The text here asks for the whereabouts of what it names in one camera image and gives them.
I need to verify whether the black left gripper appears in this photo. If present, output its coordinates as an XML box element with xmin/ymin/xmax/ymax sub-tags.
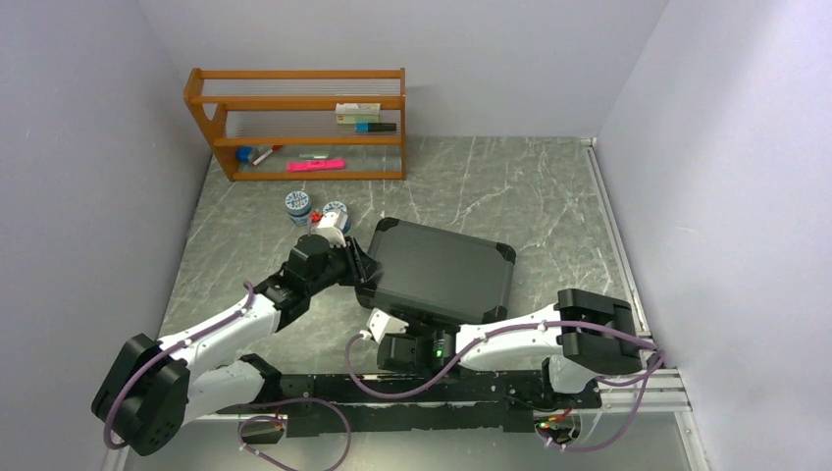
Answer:
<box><xmin>307</xmin><ymin>236</ymin><xmax>380</xmax><ymax>295</ymax></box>

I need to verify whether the black poker set case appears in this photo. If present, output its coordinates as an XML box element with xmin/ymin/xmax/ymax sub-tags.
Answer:
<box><xmin>355</xmin><ymin>217</ymin><xmax>516</xmax><ymax>325</ymax></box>

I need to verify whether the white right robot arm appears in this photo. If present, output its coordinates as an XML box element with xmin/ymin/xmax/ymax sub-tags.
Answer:
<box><xmin>367</xmin><ymin>288</ymin><xmax>654</xmax><ymax>407</ymax></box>

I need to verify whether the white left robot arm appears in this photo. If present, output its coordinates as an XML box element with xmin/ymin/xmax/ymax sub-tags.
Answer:
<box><xmin>91</xmin><ymin>235</ymin><xmax>381</xmax><ymax>455</ymax></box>

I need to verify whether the blue white lidded jar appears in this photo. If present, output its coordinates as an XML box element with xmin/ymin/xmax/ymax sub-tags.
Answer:
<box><xmin>285</xmin><ymin>190</ymin><xmax>312</xmax><ymax>227</ymax></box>
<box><xmin>323</xmin><ymin>201</ymin><xmax>351</xmax><ymax>235</ymax></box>

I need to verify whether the pink highlighter marker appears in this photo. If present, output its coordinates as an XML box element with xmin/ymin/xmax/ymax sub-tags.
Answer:
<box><xmin>286</xmin><ymin>159</ymin><xmax>346</xmax><ymax>173</ymax></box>

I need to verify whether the teal marker pen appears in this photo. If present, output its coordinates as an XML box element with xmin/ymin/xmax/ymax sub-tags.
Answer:
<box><xmin>354</xmin><ymin>122</ymin><xmax>398</xmax><ymax>133</ymax></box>

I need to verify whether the red white marker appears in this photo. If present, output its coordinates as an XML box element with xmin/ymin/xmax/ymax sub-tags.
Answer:
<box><xmin>251</xmin><ymin>145</ymin><xmax>282</xmax><ymax>166</ymax></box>

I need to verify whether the orange wooden shelf rack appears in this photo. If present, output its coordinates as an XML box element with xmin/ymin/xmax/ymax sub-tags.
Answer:
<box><xmin>183</xmin><ymin>68</ymin><xmax>407</xmax><ymax>182</ymax></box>

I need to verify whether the white red box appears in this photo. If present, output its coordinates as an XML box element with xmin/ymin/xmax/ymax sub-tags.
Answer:
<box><xmin>335</xmin><ymin>102</ymin><xmax>382</xmax><ymax>119</ymax></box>

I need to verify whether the blue capped small bottle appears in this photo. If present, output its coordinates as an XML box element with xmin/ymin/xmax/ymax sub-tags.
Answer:
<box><xmin>234</xmin><ymin>146</ymin><xmax>259</xmax><ymax>164</ymax></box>

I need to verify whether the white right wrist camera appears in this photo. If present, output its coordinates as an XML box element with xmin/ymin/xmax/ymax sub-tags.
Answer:
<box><xmin>359</xmin><ymin>308</ymin><xmax>409</xmax><ymax>343</ymax></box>

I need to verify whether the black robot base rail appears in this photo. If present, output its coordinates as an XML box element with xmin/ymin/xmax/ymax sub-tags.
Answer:
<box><xmin>219</xmin><ymin>370</ymin><xmax>602</xmax><ymax>438</ymax></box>

